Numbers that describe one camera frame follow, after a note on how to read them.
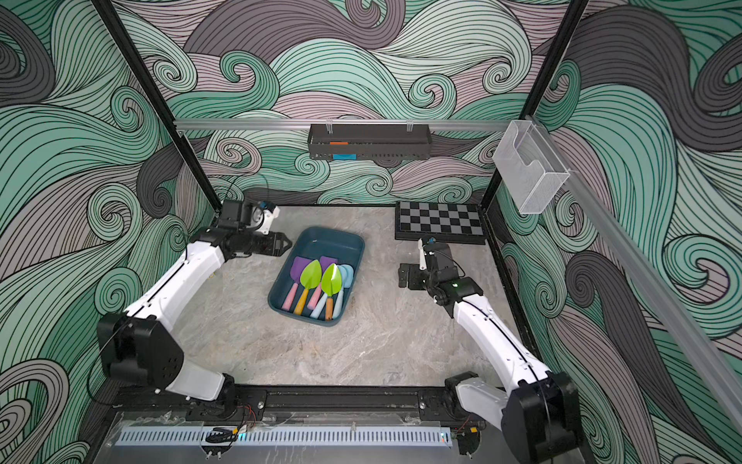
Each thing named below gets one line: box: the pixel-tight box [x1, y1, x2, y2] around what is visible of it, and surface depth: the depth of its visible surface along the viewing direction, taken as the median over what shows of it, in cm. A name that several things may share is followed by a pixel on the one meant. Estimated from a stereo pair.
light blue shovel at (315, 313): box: [310, 291, 328, 319], surface depth 91 cm
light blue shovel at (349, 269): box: [332, 263, 354, 319], surface depth 98 cm
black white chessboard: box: [394, 201, 487, 245], surface depth 113 cm
